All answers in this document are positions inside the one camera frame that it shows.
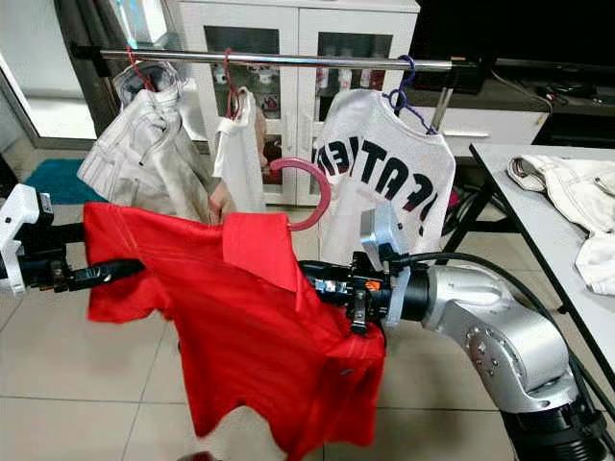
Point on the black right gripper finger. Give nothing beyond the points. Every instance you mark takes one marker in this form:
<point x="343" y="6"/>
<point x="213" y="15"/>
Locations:
<point x="327" y="294"/>
<point x="319" y="271"/>

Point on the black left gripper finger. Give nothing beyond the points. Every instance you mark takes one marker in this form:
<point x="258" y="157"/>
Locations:
<point x="85" y="283"/>
<point x="113" y="268"/>

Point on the red polo shirt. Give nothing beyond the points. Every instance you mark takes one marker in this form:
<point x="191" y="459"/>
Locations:
<point x="231" y="327"/>

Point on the cream trousers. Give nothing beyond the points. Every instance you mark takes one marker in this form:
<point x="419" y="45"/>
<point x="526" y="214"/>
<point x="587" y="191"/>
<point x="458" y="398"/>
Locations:
<point x="567" y="192"/>

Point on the thin pink clothes hanger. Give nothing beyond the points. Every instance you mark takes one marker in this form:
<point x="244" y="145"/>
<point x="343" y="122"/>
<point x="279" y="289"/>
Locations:
<point x="230" y="82"/>

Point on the black television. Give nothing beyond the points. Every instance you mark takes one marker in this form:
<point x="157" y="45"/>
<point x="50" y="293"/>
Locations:
<point x="509" y="29"/>

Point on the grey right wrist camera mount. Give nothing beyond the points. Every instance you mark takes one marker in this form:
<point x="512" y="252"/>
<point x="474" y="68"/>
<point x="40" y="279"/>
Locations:
<point x="380" y="235"/>

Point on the white jeans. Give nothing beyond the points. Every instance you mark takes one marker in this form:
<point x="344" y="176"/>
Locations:
<point x="144" y="154"/>

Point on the white glass door cabinet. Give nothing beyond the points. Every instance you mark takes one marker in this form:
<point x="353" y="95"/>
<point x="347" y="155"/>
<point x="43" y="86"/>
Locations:
<point x="293" y="19"/>

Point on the white jersey black letters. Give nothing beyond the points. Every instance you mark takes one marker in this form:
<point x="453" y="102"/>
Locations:
<point x="404" y="144"/>

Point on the purple clothes hanger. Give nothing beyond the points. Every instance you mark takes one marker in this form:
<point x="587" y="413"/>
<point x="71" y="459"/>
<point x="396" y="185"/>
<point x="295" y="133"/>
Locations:
<point x="409" y="67"/>

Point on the red clothes hanger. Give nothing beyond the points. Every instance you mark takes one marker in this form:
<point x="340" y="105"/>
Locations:
<point x="135" y="69"/>
<point x="322" y="192"/>

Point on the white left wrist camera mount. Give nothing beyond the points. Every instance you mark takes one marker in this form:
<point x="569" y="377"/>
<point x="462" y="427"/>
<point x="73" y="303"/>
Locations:
<point x="19" y="221"/>

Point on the small white garment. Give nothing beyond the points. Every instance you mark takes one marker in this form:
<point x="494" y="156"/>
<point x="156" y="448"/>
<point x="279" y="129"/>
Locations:
<point x="238" y="163"/>

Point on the teal floor mat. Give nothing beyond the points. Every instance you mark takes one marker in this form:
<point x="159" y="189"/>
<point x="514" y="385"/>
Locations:
<point x="58" y="181"/>

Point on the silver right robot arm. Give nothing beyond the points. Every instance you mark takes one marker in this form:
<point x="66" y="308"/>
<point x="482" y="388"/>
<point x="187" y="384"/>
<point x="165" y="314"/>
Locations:
<point x="490" y="317"/>

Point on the dark grey curtain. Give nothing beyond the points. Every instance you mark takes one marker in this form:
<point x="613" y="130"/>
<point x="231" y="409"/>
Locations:
<point x="91" y="96"/>

